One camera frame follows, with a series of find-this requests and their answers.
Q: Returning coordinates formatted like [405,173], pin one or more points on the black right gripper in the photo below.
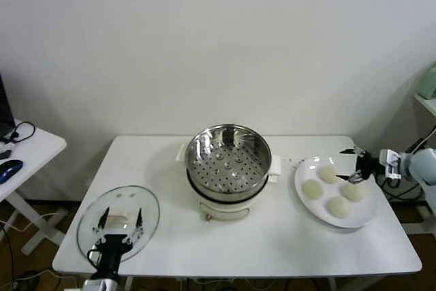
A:
[368,167]

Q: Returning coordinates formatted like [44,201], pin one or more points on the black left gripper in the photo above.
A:
[114,250]

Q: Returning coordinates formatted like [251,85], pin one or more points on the white steamed baozi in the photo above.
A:
[354,193]
[327,172]
[339,206]
[312,189]

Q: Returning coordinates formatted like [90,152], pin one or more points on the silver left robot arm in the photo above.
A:
[102,284]

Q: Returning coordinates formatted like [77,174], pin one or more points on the stainless steel steamer basket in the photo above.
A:
[204,154]

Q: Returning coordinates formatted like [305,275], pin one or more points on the glass pot lid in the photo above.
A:
[146,202]

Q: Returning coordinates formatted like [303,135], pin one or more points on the white round plate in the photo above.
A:
[313,168]

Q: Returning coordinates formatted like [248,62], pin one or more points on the white shelf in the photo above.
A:
[425,102]

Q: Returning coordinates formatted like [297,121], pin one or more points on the white electric cooking pot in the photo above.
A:
[225,211]

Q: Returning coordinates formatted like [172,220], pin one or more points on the white side desk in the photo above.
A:
[41,144]

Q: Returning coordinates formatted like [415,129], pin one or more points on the pale green appliance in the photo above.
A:
[427,81]

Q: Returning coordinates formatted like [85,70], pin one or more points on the blue computer mouse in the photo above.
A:
[10,168]

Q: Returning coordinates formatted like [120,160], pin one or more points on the black laptop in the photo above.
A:
[5,107]

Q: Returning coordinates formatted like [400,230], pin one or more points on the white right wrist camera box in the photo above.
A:
[390,165]

